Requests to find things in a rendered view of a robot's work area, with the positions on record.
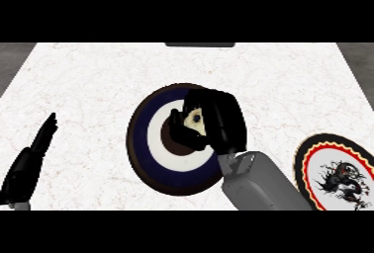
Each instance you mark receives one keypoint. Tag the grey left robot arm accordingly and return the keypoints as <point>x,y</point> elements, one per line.
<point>21,206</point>

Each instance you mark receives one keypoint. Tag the cream cupcake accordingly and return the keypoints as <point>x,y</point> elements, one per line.
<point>196,122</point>

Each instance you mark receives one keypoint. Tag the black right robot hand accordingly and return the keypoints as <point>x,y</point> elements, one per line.
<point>222,122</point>

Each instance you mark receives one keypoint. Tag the white plate with dragon print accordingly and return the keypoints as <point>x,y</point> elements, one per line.
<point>341,174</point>

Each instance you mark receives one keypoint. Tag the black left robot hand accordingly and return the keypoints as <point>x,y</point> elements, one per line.
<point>27,164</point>

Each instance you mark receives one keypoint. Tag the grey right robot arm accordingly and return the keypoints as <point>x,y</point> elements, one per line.
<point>258,184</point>

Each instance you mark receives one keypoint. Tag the blue and white ringed plate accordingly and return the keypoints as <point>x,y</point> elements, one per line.
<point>166,158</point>

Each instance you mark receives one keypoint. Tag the dark grey flat object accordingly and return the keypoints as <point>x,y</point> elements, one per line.
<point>200,44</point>

